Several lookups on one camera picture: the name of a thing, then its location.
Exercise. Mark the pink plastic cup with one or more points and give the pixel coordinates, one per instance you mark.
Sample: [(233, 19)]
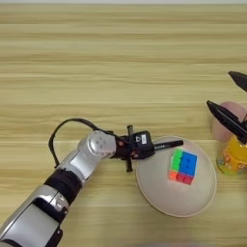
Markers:
[(222, 131)]

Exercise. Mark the black marker pen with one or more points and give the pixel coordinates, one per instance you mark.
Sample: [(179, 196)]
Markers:
[(169, 144)]

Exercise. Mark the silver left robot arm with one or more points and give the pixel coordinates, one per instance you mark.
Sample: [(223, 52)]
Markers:
[(74, 170)]

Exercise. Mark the left gripper's labelled black box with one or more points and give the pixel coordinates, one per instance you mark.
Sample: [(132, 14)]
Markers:
[(142, 141)]

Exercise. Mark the orange juice bottle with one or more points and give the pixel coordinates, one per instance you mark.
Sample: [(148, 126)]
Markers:
[(233, 159)]

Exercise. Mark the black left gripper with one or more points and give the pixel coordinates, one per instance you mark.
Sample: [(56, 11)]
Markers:
[(127, 151)]

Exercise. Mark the colourful puzzle cube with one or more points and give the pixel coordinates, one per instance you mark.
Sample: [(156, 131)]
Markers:
[(183, 167)]

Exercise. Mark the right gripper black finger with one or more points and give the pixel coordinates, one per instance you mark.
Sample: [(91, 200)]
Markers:
[(239, 78), (228, 120)]

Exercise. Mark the pale pink round plate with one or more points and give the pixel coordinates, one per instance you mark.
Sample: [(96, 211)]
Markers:
[(160, 193)]

